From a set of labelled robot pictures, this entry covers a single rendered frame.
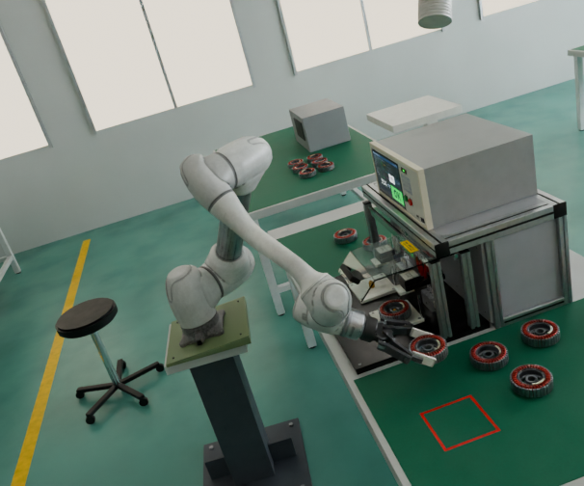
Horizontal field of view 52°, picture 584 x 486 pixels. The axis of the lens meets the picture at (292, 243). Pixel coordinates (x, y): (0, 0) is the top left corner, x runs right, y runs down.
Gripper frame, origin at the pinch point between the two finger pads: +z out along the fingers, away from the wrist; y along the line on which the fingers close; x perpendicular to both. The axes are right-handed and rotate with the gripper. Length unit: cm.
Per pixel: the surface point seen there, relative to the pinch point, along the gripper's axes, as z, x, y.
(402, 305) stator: -4.9, -8.4, -33.1
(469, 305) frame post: 12.2, 7.0, -20.5
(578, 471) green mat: 33, 6, 38
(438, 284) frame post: -0.8, 12.3, -16.9
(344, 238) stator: -27, -25, -103
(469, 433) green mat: 12.9, -5.3, 23.9
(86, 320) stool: -144, -118, -97
